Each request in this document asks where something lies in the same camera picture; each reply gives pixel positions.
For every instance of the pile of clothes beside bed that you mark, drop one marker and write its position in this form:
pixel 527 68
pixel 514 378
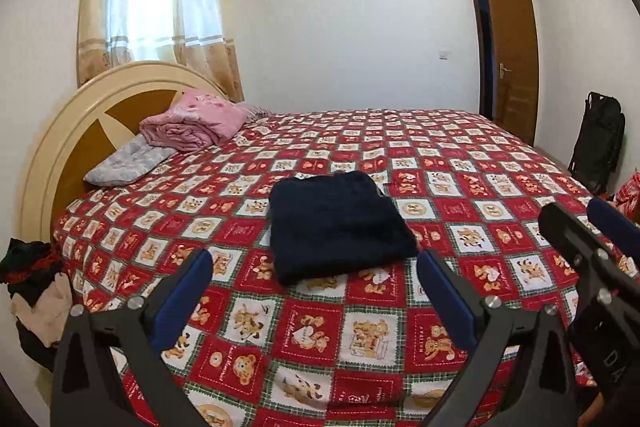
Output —
pixel 30 267

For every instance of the white light switch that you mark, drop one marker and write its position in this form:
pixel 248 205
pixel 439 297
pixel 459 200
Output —
pixel 444 54

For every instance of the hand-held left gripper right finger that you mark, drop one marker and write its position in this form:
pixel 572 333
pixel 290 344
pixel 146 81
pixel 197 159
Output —
pixel 447 302

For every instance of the cream wooden headboard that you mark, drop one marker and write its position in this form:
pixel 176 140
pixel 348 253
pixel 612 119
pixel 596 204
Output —
pixel 125 107

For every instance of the black folded stroller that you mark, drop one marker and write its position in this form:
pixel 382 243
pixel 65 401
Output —
pixel 597 142

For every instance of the navy patterned knit sweater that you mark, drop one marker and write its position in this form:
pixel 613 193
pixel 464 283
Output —
pixel 340 227

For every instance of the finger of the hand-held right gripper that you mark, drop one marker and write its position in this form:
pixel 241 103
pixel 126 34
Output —
pixel 570 237
pixel 612 224

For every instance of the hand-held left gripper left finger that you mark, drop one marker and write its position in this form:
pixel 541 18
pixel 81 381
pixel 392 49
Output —
pixel 182 302

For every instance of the striped grey cloth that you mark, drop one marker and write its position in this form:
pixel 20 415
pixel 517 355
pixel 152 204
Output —
pixel 256 112

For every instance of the brown wooden door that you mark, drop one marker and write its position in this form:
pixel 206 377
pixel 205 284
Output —
pixel 515 57

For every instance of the folded pink blanket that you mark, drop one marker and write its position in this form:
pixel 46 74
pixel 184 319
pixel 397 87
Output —
pixel 200 122

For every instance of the beige garment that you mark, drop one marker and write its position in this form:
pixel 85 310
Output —
pixel 45 312

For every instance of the red printed bedspread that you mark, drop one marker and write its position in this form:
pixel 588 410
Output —
pixel 350 142

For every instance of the red checked bag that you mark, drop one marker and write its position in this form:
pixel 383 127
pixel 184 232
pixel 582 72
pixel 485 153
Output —
pixel 631 194

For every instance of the grey cushion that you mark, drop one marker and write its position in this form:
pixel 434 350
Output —
pixel 125 162

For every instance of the beige patterned curtain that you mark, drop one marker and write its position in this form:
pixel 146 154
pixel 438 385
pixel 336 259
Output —
pixel 95 57

